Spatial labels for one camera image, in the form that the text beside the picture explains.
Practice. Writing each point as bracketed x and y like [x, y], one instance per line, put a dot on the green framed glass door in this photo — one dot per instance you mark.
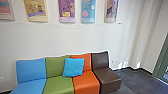
[161, 63]

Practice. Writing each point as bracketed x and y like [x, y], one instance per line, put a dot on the cyan square cushion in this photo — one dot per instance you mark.
[73, 67]

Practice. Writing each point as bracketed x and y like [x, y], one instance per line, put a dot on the orange sofa seat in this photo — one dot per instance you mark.
[86, 83]

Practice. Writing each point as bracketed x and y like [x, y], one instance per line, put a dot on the brown sofa seat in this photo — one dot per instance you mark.
[106, 78]

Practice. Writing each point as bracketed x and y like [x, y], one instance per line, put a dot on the green sofa seat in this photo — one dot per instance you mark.
[56, 85]

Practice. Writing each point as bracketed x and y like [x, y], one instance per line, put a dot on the blue sofa seat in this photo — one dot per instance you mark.
[30, 75]

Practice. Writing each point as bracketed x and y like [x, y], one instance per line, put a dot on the wall poster with cyan print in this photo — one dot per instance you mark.
[88, 10]

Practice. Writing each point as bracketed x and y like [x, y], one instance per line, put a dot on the wall poster with purple print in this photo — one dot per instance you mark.
[66, 10]

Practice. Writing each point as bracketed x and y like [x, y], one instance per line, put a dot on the wall poster with orange print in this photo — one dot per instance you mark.
[6, 9]

